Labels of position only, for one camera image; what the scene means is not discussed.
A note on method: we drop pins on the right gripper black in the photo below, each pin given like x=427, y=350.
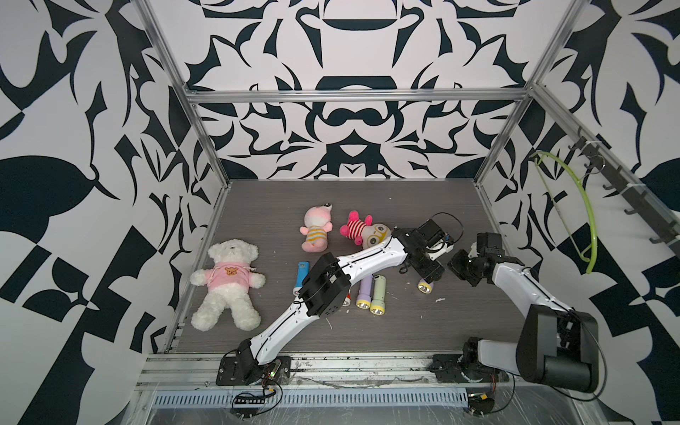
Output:
x=455, y=265

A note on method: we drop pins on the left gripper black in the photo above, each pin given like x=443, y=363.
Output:
x=432, y=270

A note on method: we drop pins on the purple flashlight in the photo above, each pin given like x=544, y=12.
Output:
x=425, y=287
x=364, y=299

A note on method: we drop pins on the light green flashlight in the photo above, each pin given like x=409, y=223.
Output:
x=378, y=297

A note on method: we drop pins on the blue flashlight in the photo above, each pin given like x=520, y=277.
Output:
x=302, y=273

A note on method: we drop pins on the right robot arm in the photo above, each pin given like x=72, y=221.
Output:
x=558, y=346

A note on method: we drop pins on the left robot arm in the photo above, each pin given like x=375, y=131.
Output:
x=329, y=281

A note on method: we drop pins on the white plush yellow glasses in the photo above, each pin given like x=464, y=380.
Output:
x=365, y=232

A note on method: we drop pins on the pink plush striped shirt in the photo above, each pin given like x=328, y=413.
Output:
x=316, y=228

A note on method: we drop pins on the black connector box right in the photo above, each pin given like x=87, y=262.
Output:
x=480, y=404

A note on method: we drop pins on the black connector box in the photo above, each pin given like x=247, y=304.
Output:
x=248, y=405
x=480, y=404

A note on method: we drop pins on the white teddy bear pink shirt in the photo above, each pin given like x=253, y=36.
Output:
x=228, y=284

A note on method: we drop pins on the black connector box left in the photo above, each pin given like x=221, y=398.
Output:
x=248, y=405

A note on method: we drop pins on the green hoop on wall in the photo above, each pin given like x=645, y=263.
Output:
x=589, y=254

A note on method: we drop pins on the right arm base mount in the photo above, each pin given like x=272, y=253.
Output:
x=465, y=368

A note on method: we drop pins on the black hook rail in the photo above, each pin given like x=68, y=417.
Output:
x=622, y=182

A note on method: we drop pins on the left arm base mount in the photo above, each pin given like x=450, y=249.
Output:
x=239, y=367

